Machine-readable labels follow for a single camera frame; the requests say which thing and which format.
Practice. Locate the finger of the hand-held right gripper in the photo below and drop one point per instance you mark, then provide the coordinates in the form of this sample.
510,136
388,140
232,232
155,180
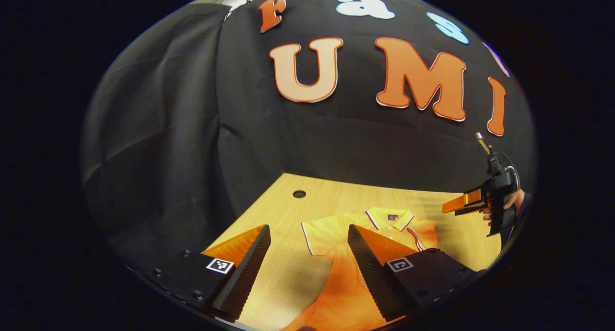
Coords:
471,209
463,201

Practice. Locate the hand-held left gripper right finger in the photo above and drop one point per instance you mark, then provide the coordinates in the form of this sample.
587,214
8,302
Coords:
372,273

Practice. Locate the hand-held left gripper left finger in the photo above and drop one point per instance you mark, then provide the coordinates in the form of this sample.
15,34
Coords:
245,273

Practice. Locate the orange T-shirt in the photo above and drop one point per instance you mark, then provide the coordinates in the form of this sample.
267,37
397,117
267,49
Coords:
336,273

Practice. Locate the black backdrop cloth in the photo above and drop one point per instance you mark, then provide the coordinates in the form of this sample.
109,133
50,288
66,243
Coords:
168,129

